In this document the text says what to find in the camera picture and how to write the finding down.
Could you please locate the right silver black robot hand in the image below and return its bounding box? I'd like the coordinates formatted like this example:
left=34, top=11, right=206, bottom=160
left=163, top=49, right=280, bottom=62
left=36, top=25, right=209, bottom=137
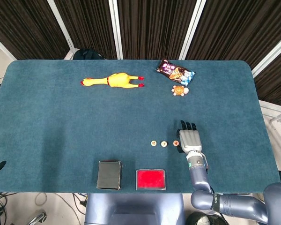
left=177, top=120, right=204, bottom=154

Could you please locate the orange white turtle toy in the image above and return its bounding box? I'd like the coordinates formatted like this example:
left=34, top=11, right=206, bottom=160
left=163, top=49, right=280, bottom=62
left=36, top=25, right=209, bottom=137
left=170, top=85, right=190, bottom=97

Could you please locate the red ink pad clear case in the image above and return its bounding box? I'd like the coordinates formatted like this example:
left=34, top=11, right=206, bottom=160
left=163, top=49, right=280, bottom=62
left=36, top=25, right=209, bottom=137
left=135, top=168, right=167, bottom=191

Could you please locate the chrome metal stand foot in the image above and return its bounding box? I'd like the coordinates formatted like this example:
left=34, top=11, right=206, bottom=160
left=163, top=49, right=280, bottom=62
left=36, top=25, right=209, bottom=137
left=25, top=210, right=47, bottom=225

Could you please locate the dark purple snack bag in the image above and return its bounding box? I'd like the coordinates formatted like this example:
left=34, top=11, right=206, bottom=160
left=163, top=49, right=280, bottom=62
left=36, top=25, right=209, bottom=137
left=155, top=58, right=195, bottom=85

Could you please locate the teal table cloth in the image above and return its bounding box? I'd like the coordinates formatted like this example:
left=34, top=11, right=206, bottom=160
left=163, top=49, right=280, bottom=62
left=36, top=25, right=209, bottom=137
left=0, top=60, right=281, bottom=194

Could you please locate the black round bin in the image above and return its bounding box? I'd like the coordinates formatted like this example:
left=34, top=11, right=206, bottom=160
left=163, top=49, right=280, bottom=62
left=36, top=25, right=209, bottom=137
left=186, top=212, right=222, bottom=225

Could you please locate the white metal rack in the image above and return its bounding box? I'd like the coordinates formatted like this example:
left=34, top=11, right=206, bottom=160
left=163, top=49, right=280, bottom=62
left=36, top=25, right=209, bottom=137
left=259, top=99, right=281, bottom=169

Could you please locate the black cardboard box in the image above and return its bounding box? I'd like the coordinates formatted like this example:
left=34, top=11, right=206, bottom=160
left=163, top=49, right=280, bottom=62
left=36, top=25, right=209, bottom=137
left=96, top=160, right=122, bottom=191

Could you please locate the blue robot torso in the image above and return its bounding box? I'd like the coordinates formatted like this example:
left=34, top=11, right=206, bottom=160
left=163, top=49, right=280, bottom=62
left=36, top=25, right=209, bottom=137
left=84, top=192, right=186, bottom=225

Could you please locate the yellow rubber chicken toy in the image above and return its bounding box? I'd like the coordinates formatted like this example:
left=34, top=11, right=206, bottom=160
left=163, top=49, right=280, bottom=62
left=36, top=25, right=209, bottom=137
left=80, top=72, right=145, bottom=89

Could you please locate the black chair back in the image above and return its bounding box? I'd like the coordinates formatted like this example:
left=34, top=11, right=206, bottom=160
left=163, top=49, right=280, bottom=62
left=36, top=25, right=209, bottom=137
left=72, top=48, right=106, bottom=60

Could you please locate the black floor cable bundle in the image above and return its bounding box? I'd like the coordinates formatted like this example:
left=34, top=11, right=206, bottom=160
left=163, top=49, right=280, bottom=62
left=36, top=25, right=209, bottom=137
left=0, top=192, right=17, bottom=225

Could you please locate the white partition post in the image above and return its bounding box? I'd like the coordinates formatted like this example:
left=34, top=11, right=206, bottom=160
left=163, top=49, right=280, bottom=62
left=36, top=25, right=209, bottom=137
left=108, top=0, right=124, bottom=60
left=46, top=0, right=75, bottom=51
left=251, top=30, right=281, bottom=78
left=0, top=31, right=17, bottom=61
left=179, top=0, right=207, bottom=60

